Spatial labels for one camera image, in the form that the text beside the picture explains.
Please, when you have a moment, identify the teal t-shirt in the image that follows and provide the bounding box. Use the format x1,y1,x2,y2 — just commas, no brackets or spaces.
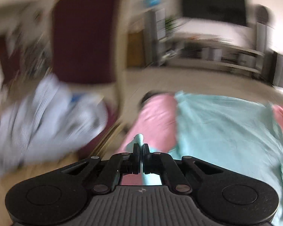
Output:
132,90,283,226

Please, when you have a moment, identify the pink embroidered blanket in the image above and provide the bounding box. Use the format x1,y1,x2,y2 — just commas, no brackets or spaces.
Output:
116,93,283,186

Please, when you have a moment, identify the blue towel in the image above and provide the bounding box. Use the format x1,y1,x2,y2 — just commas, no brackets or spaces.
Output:
70,93,88,104

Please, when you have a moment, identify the grey striped garment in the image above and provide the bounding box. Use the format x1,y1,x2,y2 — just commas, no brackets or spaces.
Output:
0,74,108,176

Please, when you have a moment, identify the white tv console shelf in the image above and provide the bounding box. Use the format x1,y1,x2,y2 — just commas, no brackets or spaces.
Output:
158,31,265,79

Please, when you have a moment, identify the maroon gold-framed banquet chair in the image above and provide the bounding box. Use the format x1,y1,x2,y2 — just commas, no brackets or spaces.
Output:
51,0,129,159

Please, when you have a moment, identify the black television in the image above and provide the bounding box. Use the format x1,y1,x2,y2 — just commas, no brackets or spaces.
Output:
181,0,247,27

